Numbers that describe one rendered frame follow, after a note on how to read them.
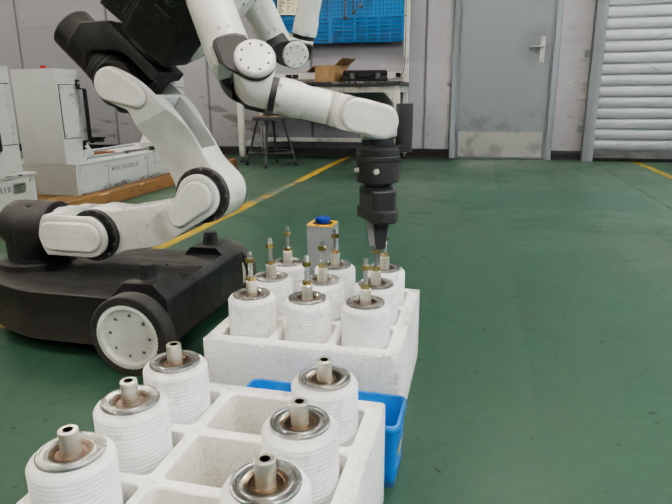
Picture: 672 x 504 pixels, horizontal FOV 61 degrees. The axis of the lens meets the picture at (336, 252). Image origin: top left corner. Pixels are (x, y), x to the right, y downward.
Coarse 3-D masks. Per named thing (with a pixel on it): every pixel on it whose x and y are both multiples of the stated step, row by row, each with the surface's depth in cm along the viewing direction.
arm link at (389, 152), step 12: (396, 108) 113; (408, 108) 112; (408, 120) 113; (396, 132) 111; (408, 132) 113; (360, 144) 116; (372, 144) 112; (384, 144) 112; (396, 144) 115; (408, 144) 114; (360, 156) 113; (372, 156) 112; (384, 156) 112; (396, 156) 113
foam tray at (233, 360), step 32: (224, 320) 123; (416, 320) 137; (224, 352) 113; (256, 352) 112; (288, 352) 110; (320, 352) 108; (352, 352) 107; (384, 352) 107; (416, 352) 142; (384, 384) 107
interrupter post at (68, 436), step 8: (72, 424) 66; (64, 432) 64; (72, 432) 64; (64, 440) 64; (72, 440) 64; (64, 448) 64; (72, 448) 64; (80, 448) 66; (64, 456) 64; (72, 456) 65
